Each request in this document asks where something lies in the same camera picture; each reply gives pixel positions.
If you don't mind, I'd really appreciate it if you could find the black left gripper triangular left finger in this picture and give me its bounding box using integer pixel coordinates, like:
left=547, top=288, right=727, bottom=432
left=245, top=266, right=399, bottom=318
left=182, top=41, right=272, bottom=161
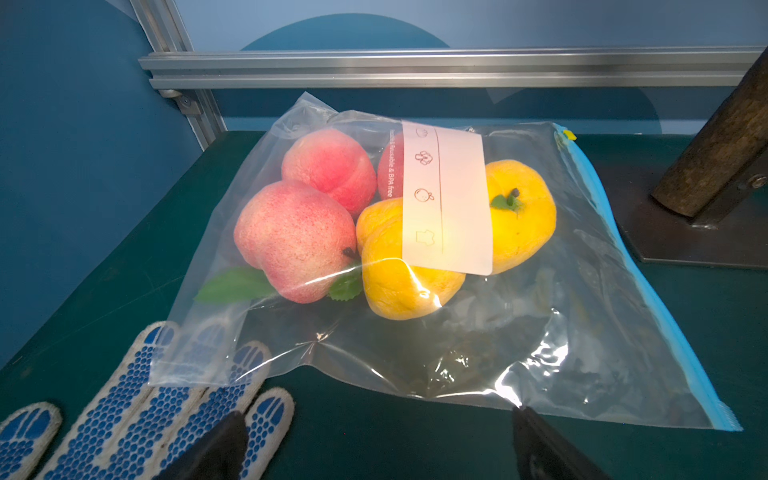
left=154, top=410, right=248, bottom=479

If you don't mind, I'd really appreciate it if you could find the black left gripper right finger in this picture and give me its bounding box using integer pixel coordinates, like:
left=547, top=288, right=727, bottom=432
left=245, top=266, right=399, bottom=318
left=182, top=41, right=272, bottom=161
left=512, top=407, right=611, bottom=480

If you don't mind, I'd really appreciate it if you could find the clear zip-top bag blue zipper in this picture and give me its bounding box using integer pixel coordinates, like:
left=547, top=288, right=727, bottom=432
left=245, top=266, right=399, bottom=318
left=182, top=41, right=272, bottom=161
left=149, top=93, right=740, bottom=431

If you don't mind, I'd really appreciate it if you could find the yellow peach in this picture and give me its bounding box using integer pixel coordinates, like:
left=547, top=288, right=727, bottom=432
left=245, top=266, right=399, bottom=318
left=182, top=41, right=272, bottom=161
left=485, top=160, right=557, bottom=275

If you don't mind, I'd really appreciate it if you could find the pink peach large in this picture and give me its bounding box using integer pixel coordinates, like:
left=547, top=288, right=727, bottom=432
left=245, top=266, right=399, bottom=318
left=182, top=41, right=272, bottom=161
left=281, top=128, right=376, bottom=219

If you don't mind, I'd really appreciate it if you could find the orange peach basket front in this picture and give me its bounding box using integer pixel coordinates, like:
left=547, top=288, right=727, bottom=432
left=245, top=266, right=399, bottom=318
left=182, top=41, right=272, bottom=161
left=356, top=198, right=466, bottom=321

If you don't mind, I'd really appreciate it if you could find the blue dotted work glove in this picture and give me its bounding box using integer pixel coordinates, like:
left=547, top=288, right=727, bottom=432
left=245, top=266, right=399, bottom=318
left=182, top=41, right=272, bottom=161
left=1, top=321, right=295, bottom=479

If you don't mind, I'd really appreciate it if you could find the pink cherry blossom tree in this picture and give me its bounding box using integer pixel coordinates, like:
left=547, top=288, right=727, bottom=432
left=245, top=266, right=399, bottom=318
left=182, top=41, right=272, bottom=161
left=597, top=54, right=767, bottom=270

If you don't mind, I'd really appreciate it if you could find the horizontal aluminium frame rail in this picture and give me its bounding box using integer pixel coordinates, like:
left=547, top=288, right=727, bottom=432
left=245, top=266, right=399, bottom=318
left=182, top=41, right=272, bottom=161
left=137, top=45, right=768, bottom=92

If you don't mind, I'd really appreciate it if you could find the left aluminium corner post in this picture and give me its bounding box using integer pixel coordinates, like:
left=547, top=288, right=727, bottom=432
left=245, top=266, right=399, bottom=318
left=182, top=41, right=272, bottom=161
left=130, top=0, right=227, bottom=149

